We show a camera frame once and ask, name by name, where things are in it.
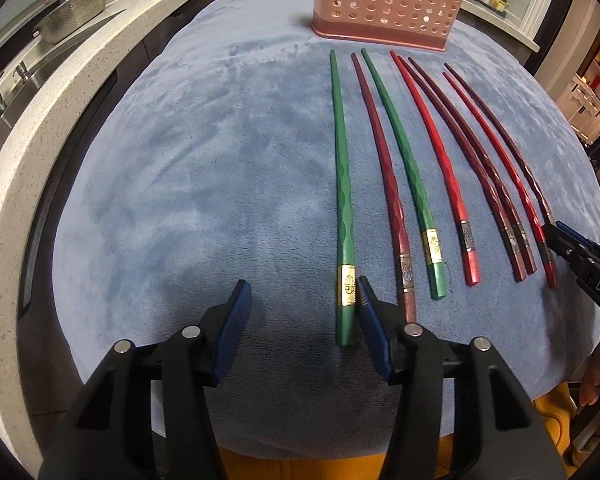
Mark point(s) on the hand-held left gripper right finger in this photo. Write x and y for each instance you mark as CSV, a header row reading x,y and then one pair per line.
x,y
372,325

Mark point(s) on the stainless steel colander bowl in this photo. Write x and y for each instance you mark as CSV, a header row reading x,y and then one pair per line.
x,y
72,12

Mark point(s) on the white sideboard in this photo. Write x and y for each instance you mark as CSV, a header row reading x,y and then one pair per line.
x,y
587,95

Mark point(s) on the small steel sink knob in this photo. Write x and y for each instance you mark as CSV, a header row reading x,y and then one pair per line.
x,y
21,72

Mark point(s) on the red chopstick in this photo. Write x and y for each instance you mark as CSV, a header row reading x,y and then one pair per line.
x,y
550,272
466,235

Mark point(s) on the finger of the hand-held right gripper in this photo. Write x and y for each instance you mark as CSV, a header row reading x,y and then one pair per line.
x,y
569,229
556,239

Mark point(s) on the pink perforated utensil holder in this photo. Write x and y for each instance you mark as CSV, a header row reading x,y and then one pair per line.
x,y
380,5

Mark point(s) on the blue fleece blanket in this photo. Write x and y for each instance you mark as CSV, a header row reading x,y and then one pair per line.
x,y
205,160

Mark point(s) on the green chopstick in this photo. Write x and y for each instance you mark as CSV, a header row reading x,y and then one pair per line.
x,y
431,246
348,285

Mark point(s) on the maroon chopstick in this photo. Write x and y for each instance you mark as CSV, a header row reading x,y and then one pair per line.
x,y
510,241
406,272
520,156
521,236

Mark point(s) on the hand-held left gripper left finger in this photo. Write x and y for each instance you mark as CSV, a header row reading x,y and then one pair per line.
x,y
232,330

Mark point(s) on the stainless steel sink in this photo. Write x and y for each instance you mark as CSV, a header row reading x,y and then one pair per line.
x,y
35,65

